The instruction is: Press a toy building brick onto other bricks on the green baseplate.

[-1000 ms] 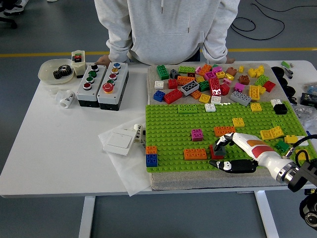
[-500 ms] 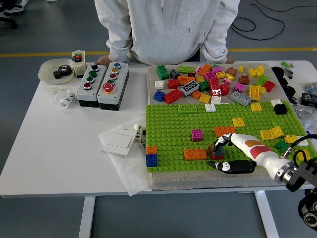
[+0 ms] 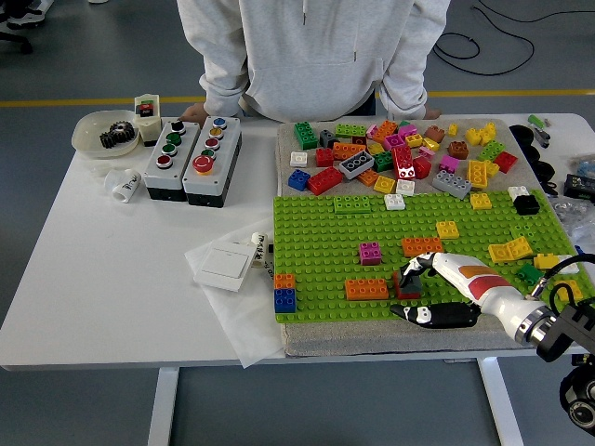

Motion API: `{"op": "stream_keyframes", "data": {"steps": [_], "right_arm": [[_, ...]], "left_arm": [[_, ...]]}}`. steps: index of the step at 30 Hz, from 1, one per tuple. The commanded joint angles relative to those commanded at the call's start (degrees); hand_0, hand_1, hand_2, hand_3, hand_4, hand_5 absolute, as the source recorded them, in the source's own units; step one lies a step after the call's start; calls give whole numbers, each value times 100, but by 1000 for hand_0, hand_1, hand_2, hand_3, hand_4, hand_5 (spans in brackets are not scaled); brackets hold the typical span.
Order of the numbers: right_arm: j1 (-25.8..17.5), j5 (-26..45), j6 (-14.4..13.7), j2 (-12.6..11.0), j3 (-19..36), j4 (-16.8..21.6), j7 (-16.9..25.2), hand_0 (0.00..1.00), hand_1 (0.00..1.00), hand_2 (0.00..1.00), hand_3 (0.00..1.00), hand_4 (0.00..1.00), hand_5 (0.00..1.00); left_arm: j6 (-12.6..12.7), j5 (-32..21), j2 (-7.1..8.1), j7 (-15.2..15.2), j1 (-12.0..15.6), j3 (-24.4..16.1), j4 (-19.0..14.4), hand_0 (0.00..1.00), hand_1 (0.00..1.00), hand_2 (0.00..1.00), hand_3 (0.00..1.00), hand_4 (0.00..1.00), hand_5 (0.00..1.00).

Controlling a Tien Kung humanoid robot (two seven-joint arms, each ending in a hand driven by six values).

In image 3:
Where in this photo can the salmon brown brick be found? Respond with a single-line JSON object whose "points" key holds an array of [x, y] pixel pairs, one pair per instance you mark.
{"points": [[434, 133]]}

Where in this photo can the light grey eight-stud brick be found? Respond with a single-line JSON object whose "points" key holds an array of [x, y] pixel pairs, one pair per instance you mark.
{"points": [[452, 183]]}

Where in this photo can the person's left forearm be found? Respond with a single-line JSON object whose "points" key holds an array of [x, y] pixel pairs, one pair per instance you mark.
{"points": [[404, 97]]}

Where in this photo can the black metal gear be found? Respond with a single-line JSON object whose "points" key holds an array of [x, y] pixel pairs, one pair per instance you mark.
{"points": [[107, 140], [125, 135]]}

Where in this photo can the white tissue paper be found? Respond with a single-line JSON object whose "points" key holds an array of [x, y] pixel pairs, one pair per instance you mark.
{"points": [[246, 325]]}

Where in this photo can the maroon brick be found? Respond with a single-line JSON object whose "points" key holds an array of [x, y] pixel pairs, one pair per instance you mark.
{"points": [[359, 140]]}

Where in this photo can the blue four-stud brick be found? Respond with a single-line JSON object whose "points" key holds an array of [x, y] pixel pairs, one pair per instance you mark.
{"points": [[299, 180], [284, 301]]}

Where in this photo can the yellow four-stud brick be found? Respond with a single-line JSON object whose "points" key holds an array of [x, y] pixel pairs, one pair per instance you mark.
{"points": [[571, 288], [447, 228], [384, 185], [480, 200]]}

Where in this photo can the white wall switch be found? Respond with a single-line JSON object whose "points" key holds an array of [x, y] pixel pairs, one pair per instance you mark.
{"points": [[223, 266]]}

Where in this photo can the grey emergency-stop control box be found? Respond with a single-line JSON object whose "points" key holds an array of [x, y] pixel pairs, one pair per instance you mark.
{"points": [[223, 153]]}

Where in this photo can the green baseplate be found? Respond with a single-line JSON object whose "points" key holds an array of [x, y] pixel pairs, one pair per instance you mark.
{"points": [[321, 241]]}

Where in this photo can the white four-stud brick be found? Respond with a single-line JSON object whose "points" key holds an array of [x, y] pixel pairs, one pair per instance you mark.
{"points": [[298, 159], [394, 201], [405, 187]]}

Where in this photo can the shiny yellow brick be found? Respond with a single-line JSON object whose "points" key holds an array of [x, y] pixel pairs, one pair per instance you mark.
{"points": [[430, 144]]}

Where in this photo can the magenta four-stud brick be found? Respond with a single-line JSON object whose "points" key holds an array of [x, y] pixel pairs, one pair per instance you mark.
{"points": [[370, 253]]}

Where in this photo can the person's right hand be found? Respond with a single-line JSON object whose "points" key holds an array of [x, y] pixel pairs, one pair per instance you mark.
{"points": [[193, 114]]}

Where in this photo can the orange four-stud brick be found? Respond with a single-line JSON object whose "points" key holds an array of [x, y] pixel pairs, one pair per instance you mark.
{"points": [[284, 281]]}

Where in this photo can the person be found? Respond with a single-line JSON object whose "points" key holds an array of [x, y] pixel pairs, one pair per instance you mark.
{"points": [[316, 56]]}

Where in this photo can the black office chair base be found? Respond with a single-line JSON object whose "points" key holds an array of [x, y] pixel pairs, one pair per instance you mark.
{"points": [[21, 44]]}

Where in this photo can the person's right forearm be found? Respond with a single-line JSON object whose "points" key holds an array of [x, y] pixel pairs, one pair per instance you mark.
{"points": [[223, 93]]}

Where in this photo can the red six-stud brick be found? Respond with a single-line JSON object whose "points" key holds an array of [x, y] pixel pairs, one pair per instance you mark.
{"points": [[396, 284]]}

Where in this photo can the white pipe tee fitting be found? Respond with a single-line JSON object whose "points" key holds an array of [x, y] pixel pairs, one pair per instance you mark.
{"points": [[123, 186]]}

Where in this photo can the white printed tube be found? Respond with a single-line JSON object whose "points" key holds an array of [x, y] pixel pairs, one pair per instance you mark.
{"points": [[259, 251]]}

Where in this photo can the white desk leg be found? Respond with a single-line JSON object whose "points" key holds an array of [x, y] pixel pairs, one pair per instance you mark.
{"points": [[48, 3]]}

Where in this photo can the person's left hand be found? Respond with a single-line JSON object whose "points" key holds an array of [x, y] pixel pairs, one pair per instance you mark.
{"points": [[433, 113]]}

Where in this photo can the grey upturned brick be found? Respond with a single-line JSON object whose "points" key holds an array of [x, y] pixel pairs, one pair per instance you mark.
{"points": [[356, 166]]}

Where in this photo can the cream switch box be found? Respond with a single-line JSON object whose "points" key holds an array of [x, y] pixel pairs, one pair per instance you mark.
{"points": [[149, 127]]}

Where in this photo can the black brick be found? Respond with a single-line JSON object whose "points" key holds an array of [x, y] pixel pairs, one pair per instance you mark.
{"points": [[526, 205]]}

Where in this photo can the dark grey two-stud brick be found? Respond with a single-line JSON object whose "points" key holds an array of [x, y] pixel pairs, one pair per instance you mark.
{"points": [[411, 290]]}

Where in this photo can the white table leg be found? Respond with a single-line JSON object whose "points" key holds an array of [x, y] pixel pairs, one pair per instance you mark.
{"points": [[162, 409], [499, 404]]}

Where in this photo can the red four-stud brick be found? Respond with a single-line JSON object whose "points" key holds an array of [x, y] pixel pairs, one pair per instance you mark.
{"points": [[324, 157]]}

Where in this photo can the dark grey arch brick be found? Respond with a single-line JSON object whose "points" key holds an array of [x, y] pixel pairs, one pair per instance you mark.
{"points": [[324, 140]]}

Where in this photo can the blue plastic packet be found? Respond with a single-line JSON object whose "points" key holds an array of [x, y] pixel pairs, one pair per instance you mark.
{"points": [[585, 165]]}

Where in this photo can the black printed box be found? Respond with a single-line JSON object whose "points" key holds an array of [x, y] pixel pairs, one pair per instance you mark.
{"points": [[578, 183]]}

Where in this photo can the clear bag of screws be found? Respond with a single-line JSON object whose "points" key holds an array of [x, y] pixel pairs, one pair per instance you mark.
{"points": [[578, 216]]}

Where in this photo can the white plastic bowl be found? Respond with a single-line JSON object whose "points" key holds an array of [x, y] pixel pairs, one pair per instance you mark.
{"points": [[88, 135]]}

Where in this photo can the orange eight-stud brick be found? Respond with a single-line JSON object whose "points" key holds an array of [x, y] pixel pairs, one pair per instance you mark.
{"points": [[366, 289], [348, 150], [420, 246]]}

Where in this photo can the red eight-stud brick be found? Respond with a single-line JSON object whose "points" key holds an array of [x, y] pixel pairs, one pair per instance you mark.
{"points": [[402, 160], [324, 181]]}

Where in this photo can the small yellow brick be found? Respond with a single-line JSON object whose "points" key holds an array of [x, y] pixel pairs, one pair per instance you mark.
{"points": [[452, 129]]}

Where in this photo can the yellow eight-stud brick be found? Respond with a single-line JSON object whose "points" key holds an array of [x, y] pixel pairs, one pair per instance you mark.
{"points": [[478, 173]]}

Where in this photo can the small dark green brick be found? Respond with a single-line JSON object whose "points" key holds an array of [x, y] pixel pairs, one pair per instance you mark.
{"points": [[529, 272]]}

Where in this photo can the pink brick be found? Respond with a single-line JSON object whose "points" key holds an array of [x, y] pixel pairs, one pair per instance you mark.
{"points": [[426, 152], [372, 131]]}

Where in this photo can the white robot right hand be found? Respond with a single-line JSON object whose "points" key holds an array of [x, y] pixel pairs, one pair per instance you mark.
{"points": [[483, 283]]}

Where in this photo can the lime green flat brick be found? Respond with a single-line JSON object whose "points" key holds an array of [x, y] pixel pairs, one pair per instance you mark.
{"points": [[352, 204]]}

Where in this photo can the grey four-button control box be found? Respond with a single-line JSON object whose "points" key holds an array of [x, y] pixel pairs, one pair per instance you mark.
{"points": [[155, 174]]}

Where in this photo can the grey metal tool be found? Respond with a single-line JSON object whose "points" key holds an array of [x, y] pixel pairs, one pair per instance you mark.
{"points": [[541, 135]]}

